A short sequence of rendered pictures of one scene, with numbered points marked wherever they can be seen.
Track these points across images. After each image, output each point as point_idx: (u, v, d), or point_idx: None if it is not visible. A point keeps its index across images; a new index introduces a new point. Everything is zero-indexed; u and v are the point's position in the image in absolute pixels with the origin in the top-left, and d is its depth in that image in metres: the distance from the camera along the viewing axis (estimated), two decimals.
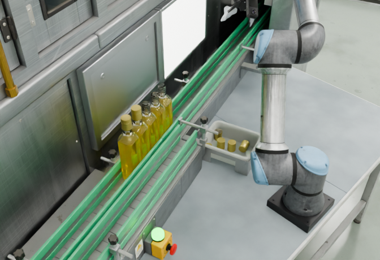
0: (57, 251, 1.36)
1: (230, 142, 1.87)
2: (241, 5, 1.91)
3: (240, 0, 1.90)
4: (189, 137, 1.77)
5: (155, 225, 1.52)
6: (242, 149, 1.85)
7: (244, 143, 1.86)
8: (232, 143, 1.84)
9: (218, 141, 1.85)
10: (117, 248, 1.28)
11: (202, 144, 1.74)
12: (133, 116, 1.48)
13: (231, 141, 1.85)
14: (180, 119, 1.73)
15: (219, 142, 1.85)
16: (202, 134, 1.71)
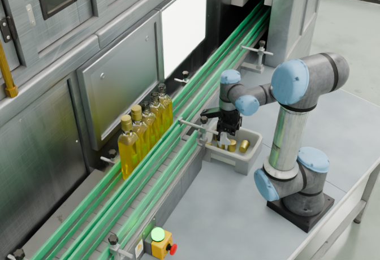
0: (57, 251, 1.36)
1: (230, 142, 1.87)
2: None
3: None
4: (189, 137, 1.77)
5: (155, 225, 1.52)
6: (242, 149, 1.85)
7: (244, 143, 1.86)
8: (232, 143, 1.85)
9: None
10: (117, 248, 1.28)
11: (202, 144, 1.74)
12: (133, 116, 1.48)
13: (231, 141, 1.85)
14: (180, 119, 1.73)
15: None
16: (202, 134, 1.71)
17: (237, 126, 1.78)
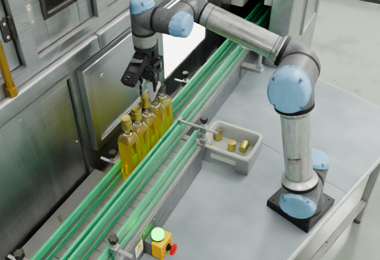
0: (57, 251, 1.36)
1: (230, 142, 1.87)
2: None
3: None
4: (189, 137, 1.77)
5: (155, 225, 1.52)
6: (242, 149, 1.85)
7: (244, 143, 1.86)
8: (232, 143, 1.85)
9: (147, 98, 1.49)
10: (117, 248, 1.28)
11: (202, 144, 1.74)
12: (133, 116, 1.48)
13: (231, 141, 1.85)
14: (180, 119, 1.73)
15: (149, 97, 1.50)
16: (202, 134, 1.71)
17: None
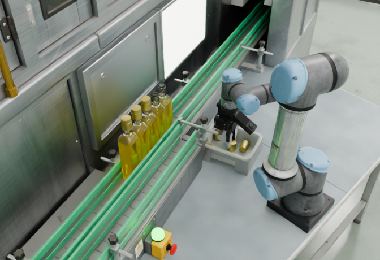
0: (57, 251, 1.36)
1: None
2: (232, 128, 1.77)
3: (228, 129, 1.76)
4: (189, 137, 1.77)
5: (155, 225, 1.52)
6: (242, 149, 1.85)
7: (244, 143, 1.86)
8: (232, 143, 1.85)
9: (147, 100, 1.50)
10: (117, 248, 1.28)
11: (202, 144, 1.74)
12: (133, 116, 1.48)
13: (231, 141, 1.85)
14: (180, 119, 1.73)
15: (149, 99, 1.51)
16: (202, 134, 1.71)
17: None
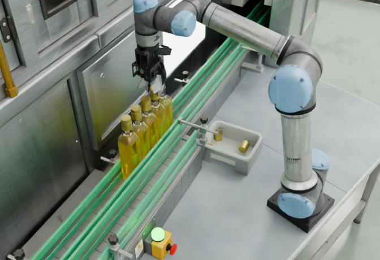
0: (57, 251, 1.36)
1: (150, 91, 1.55)
2: (160, 64, 1.47)
3: (163, 66, 1.46)
4: (189, 137, 1.77)
5: (155, 225, 1.52)
6: (242, 149, 1.85)
7: (244, 143, 1.86)
8: None
9: (147, 100, 1.50)
10: (117, 248, 1.28)
11: (202, 144, 1.74)
12: (133, 116, 1.48)
13: (153, 87, 1.54)
14: (180, 119, 1.73)
15: (149, 99, 1.51)
16: (202, 134, 1.71)
17: (144, 74, 1.43)
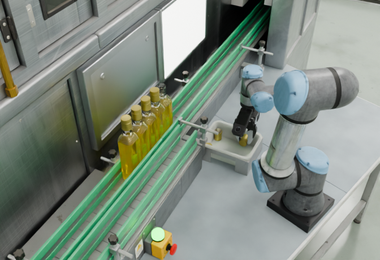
0: (57, 251, 1.36)
1: (150, 94, 1.55)
2: None
3: (235, 118, 1.78)
4: (189, 137, 1.77)
5: (155, 225, 1.52)
6: (242, 143, 1.83)
7: (244, 137, 1.84)
8: (156, 89, 1.55)
9: (147, 100, 1.50)
10: (117, 248, 1.28)
11: (202, 144, 1.74)
12: (133, 116, 1.48)
13: (153, 89, 1.55)
14: (180, 119, 1.73)
15: (149, 99, 1.51)
16: (202, 134, 1.71)
17: None
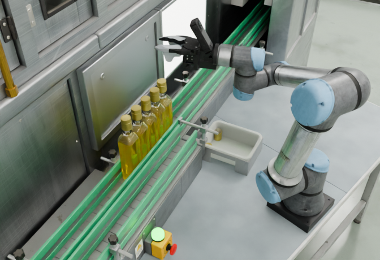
0: (57, 251, 1.36)
1: (150, 94, 1.55)
2: (193, 39, 1.49)
3: (195, 39, 1.51)
4: (189, 137, 1.77)
5: (155, 225, 1.52)
6: (162, 80, 1.59)
7: (166, 86, 1.61)
8: (156, 89, 1.55)
9: (147, 100, 1.50)
10: (117, 248, 1.28)
11: (202, 144, 1.74)
12: (133, 116, 1.48)
13: (153, 89, 1.55)
14: (180, 119, 1.73)
15: (149, 99, 1.51)
16: (202, 134, 1.71)
17: None
